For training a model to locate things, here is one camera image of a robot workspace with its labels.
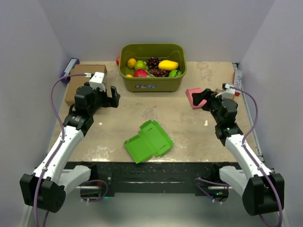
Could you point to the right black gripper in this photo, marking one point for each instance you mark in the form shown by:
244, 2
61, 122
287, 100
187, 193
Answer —
208, 94

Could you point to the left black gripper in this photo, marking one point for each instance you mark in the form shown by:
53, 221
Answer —
108, 101

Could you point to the green paper box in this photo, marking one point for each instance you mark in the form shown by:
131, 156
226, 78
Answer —
151, 140

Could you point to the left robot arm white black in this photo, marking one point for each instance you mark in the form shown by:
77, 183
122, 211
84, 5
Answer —
47, 187

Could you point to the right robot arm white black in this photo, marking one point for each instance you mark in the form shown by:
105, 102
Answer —
261, 190

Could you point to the small brown cardboard box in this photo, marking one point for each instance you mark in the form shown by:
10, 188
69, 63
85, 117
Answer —
219, 90

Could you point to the large brown cardboard box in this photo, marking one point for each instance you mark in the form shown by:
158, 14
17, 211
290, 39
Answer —
79, 81

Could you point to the red white box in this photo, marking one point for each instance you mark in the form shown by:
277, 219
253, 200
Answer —
237, 79

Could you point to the purple white box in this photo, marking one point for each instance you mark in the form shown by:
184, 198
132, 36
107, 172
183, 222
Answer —
71, 64

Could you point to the green round fruit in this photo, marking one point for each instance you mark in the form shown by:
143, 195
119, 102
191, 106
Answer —
175, 74

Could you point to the red dragon fruit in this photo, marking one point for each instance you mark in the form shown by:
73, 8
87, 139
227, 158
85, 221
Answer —
141, 73

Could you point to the red fruit behind bin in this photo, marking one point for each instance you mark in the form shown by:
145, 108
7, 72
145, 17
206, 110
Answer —
118, 60

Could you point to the green pear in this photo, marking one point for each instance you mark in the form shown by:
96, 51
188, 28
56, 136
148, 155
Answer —
140, 65

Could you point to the yellow mango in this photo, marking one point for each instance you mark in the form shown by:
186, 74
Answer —
168, 65

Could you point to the olive green plastic bin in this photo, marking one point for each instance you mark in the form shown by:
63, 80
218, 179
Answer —
165, 51

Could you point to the dark grapes lower bunch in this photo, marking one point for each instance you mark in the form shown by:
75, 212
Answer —
159, 73

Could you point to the dark grapes bunch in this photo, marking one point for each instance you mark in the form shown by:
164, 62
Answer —
153, 62
159, 73

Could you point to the dark grapes upper bunch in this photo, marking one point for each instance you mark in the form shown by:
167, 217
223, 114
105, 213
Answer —
153, 62

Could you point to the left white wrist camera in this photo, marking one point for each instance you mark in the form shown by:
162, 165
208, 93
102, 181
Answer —
98, 80

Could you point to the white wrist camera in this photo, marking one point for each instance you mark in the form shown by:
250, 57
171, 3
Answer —
98, 80
228, 85

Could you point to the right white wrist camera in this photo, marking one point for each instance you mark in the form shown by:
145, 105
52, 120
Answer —
228, 85

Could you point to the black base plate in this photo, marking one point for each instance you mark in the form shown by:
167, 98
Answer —
150, 177

